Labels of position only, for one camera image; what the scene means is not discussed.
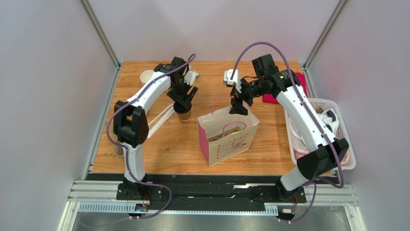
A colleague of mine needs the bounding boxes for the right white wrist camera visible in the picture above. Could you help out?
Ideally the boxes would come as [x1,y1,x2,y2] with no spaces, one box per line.
[223,69,242,93]

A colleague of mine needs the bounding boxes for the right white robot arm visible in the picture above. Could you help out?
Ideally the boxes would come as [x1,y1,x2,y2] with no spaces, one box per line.
[223,54,349,201]

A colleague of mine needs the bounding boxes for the straw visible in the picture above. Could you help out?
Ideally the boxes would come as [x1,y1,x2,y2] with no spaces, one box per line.
[148,103,173,126]
[148,104,175,139]
[148,109,175,139]

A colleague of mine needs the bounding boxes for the single paper coffee cup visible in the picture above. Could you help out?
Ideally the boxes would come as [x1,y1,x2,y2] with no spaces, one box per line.
[177,111,192,122]

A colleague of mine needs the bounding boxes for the folded red t-shirt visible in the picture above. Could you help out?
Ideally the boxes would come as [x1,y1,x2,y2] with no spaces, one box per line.
[262,72,309,104]

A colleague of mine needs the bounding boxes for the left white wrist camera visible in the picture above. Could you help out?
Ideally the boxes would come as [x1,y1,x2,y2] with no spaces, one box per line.
[184,70,200,86]

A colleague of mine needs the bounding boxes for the black plastic cup lid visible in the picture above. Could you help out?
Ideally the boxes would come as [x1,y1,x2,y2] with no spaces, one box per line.
[173,102,192,113]

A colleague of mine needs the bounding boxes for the cardboard cup carrier tray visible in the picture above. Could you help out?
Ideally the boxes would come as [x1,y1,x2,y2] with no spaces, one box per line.
[114,145,124,158]

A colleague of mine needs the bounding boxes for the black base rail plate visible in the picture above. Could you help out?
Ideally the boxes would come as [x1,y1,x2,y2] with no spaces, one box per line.
[86,173,340,212]

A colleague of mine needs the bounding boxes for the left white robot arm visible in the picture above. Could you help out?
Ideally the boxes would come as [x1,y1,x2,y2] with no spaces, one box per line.
[107,54,199,200]

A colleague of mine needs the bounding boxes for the beige Cakes paper bag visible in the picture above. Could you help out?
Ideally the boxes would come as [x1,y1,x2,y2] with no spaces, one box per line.
[197,98,259,167]

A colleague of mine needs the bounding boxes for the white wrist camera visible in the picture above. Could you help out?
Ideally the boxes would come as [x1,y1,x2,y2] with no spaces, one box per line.
[184,70,200,86]
[223,69,242,93]

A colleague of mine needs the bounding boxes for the white plastic laundry basket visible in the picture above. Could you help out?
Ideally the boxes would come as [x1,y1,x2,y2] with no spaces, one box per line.
[284,98,356,170]

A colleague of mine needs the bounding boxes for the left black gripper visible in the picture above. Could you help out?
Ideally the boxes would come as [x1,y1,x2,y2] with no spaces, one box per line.
[167,78,198,109]

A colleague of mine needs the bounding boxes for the white and pink clothes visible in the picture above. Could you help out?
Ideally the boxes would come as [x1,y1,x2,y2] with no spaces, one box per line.
[286,108,341,165]

